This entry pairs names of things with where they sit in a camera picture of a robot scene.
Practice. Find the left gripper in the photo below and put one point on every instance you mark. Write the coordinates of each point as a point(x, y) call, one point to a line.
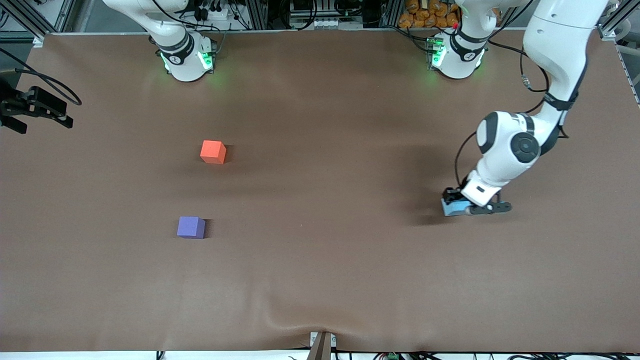
point(454, 194)

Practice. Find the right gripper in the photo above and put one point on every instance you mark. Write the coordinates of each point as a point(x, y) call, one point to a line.
point(9, 106)

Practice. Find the light blue foam block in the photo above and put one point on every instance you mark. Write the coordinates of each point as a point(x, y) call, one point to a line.
point(452, 209)

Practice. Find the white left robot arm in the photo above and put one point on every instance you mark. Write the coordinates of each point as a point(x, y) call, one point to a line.
point(557, 55)

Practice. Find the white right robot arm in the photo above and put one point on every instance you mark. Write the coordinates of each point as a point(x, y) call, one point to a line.
point(182, 60)

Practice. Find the orange foam block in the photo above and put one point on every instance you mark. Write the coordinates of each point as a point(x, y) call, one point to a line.
point(212, 151)

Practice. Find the purple foam block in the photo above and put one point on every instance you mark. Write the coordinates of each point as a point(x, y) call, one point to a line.
point(190, 227)

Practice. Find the brown table mat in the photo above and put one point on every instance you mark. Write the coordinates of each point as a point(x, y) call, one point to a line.
point(325, 260)

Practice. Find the green terminal connector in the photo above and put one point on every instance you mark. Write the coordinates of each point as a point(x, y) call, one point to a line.
point(392, 356)

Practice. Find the pile of orange packets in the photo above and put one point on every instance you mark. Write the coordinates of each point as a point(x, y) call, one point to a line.
point(425, 15)

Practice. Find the white power strip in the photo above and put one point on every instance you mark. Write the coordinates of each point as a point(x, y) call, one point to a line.
point(217, 11)

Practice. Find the white electronics box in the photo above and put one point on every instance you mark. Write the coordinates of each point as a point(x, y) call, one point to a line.
point(325, 22)

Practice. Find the aluminium frame post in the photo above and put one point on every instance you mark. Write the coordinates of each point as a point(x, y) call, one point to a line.
point(25, 20)
point(617, 20)

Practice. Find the brown camera mount bracket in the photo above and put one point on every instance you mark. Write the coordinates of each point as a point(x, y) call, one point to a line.
point(321, 347)

